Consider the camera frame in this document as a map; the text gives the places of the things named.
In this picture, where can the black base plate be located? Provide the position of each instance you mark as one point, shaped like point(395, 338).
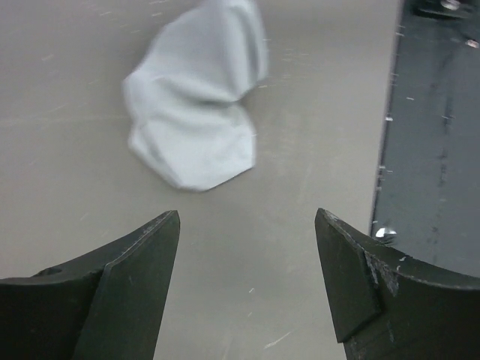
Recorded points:
point(427, 197)

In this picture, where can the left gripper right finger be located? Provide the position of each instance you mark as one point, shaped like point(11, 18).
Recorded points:
point(387, 305)

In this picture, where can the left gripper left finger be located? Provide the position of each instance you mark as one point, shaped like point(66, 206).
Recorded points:
point(105, 304)

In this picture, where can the grey underwear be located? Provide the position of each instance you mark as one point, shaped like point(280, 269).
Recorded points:
point(184, 97)

